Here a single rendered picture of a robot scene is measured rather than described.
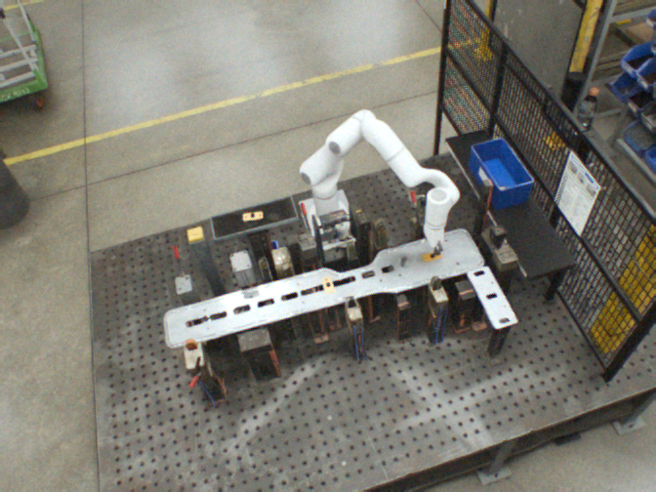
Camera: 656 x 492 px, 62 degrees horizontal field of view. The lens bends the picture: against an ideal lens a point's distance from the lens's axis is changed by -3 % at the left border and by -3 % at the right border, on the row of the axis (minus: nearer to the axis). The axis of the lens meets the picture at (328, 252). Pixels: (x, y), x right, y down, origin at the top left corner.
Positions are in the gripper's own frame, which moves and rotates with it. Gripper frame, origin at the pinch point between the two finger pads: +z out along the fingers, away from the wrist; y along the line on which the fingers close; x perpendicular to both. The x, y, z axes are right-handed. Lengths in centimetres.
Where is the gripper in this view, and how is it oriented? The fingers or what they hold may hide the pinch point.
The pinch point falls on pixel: (432, 245)
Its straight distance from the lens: 240.3
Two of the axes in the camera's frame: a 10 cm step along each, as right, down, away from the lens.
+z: 0.8, 5.9, 8.0
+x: 9.6, -2.6, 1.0
